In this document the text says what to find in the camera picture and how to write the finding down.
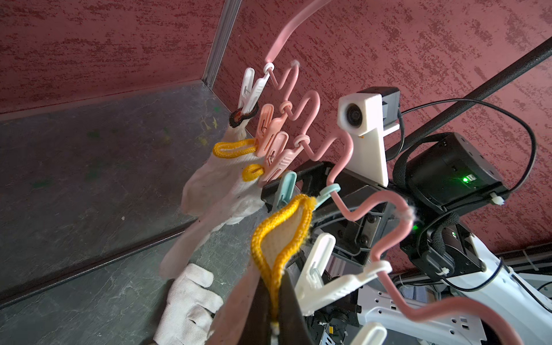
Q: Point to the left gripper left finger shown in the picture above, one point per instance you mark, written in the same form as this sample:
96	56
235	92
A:
257	329

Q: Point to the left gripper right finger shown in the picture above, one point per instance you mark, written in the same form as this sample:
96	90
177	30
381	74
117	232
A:
293	329

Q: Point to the white work glove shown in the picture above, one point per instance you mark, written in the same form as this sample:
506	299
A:
226	186

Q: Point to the pink clip hanger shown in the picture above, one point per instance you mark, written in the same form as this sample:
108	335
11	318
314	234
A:
380	268

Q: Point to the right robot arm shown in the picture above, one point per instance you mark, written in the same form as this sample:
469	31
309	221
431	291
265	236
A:
445	177

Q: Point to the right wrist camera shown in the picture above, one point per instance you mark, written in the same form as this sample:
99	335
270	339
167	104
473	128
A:
368	116

